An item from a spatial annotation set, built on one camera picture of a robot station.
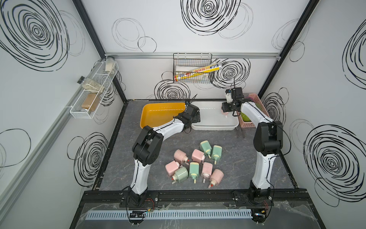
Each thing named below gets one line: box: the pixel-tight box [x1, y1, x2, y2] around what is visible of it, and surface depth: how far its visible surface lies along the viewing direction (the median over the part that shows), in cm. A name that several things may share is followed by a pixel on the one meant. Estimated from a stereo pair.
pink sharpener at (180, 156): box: [173, 148, 189, 166], surface depth 83 cm
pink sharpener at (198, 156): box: [191, 148, 206, 164], surface depth 84 cm
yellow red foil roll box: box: [173, 63, 223, 82], surface depth 86 cm
